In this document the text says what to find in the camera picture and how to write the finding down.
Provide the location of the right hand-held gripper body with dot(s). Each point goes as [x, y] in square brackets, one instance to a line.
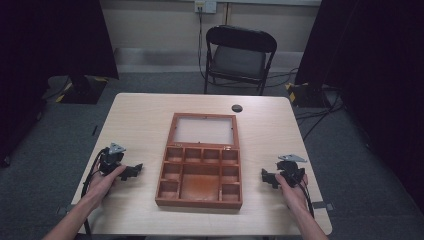
[290, 170]

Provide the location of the black folding chair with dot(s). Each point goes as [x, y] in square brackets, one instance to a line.
[238, 60]

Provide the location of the grey table bracket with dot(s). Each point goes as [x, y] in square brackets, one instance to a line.
[63, 210]
[323, 205]

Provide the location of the black stand base striped tape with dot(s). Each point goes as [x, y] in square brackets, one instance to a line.
[83, 90]
[308, 95]

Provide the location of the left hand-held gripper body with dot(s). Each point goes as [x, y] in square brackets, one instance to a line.
[110, 161]

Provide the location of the black table grommet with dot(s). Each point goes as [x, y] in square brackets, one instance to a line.
[237, 108]

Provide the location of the brown wooden compartment tray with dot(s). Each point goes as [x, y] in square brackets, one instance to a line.
[200, 170]

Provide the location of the dark curtain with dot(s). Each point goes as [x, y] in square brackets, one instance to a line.
[376, 66]
[50, 40]

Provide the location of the person's left hand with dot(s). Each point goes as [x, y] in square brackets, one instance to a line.
[100, 186]

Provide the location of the person's right hand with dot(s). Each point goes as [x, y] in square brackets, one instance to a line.
[293, 195]

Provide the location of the white wall outlet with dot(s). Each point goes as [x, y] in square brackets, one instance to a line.
[205, 6]

